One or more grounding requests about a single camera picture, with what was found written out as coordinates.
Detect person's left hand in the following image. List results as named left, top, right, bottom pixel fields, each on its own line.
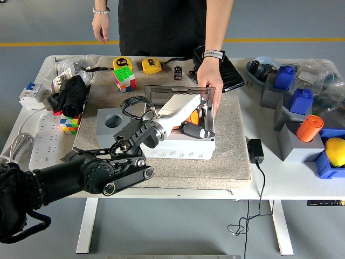
left=196, top=58, right=225, bottom=118

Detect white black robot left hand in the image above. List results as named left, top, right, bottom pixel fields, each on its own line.
left=156, top=93, right=216, bottom=141

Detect person's right hand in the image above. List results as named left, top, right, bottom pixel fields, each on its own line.
left=92, top=12, right=110, bottom=44

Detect orange cylinder battery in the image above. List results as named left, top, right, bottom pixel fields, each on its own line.
left=295, top=115, right=324, bottom=143
left=172, top=110, right=202, bottom=131

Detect white junction box clear lid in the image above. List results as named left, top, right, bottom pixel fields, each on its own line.
left=140, top=85, right=218, bottom=160

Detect grey wristwatch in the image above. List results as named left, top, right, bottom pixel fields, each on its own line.
left=202, top=49, right=226, bottom=61

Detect black glossy pedal case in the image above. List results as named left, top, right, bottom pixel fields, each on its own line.
left=189, top=45, right=245, bottom=94

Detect clear plastic bags with parts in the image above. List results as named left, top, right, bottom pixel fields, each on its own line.
left=52, top=53, right=96, bottom=87

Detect yellow round tape measure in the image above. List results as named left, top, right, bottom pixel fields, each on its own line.
left=112, top=56, right=133, bottom=71

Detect yellow square tape measure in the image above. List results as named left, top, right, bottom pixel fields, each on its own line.
left=141, top=57, right=163, bottom=76

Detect large colourful puzzle cube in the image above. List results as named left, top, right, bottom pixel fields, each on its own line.
left=112, top=66, right=137, bottom=94

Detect blue-grey bowl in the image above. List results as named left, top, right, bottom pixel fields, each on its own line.
left=246, top=56, right=282, bottom=87

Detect person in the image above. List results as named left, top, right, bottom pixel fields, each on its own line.
left=118, top=0, right=209, bottom=58

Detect grey holder block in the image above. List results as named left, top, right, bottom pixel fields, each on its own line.
left=277, top=122, right=326, bottom=163
left=260, top=72, right=296, bottom=110
left=273, top=94, right=315, bottom=132

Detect grey-brown cushion mat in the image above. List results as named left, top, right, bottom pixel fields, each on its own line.
left=72, top=55, right=253, bottom=191

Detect blue plastic block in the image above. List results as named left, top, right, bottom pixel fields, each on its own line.
left=273, top=66, right=296, bottom=91
left=289, top=88, right=315, bottom=116

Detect black cloth bundle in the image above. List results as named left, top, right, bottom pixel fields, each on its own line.
left=52, top=75, right=89, bottom=118

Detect grey block with round hole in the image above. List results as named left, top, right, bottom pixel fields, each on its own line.
left=96, top=107, right=130, bottom=149

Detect black power adapter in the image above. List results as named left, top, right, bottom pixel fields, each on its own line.
left=247, top=138, right=265, bottom=164

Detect grey plug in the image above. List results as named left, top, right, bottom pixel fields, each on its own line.
left=44, top=88, right=59, bottom=108

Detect white circuit breaker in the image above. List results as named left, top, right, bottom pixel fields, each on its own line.
left=18, top=81, right=44, bottom=110

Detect small colourful puzzle cube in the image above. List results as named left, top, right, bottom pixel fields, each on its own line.
left=59, top=113, right=82, bottom=135

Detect pile of clear plastic bags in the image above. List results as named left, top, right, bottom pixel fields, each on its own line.
left=289, top=58, right=345, bottom=130

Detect white power strip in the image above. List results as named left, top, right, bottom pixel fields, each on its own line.
left=29, top=112, right=68, bottom=171

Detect yellow lemon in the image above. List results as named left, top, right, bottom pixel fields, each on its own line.
left=324, top=137, right=345, bottom=168

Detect blue plastic bin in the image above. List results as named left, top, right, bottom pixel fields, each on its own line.
left=313, top=128, right=345, bottom=180

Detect white table leg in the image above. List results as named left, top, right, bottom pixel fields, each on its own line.
left=75, top=198, right=98, bottom=255
left=268, top=199, right=294, bottom=256

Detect black table control panel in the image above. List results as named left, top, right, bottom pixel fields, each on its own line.
left=307, top=200, right=345, bottom=207

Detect black strap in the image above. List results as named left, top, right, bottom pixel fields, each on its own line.
left=161, top=56, right=187, bottom=67
left=80, top=66, right=114, bottom=72

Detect black adapter cord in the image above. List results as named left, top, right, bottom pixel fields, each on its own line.
left=226, top=161, right=274, bottom=259

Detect white power strip cable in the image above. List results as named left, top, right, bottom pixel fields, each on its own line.
left=0, top=107, right=52, bottom=164

